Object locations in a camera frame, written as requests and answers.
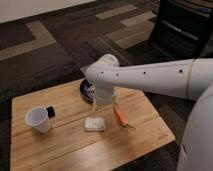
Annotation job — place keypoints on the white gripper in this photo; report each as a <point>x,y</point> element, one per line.
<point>104,96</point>

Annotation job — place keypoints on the orange pepper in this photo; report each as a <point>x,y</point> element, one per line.
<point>121,117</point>

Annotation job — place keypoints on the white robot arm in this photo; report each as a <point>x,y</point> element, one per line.
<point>189,79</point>

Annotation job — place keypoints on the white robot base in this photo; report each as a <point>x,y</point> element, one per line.
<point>196,152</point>

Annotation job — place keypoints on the blue ceramic bowl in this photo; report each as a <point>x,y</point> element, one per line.
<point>87,91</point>

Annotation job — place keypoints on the white sponge block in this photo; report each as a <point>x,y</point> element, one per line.
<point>95,124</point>

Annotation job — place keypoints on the small black box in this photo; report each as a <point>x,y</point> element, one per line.
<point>51,112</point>

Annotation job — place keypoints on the white plastic cup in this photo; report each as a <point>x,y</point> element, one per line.
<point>38,119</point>

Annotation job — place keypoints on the black cabinet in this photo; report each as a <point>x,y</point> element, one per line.
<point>184,29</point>

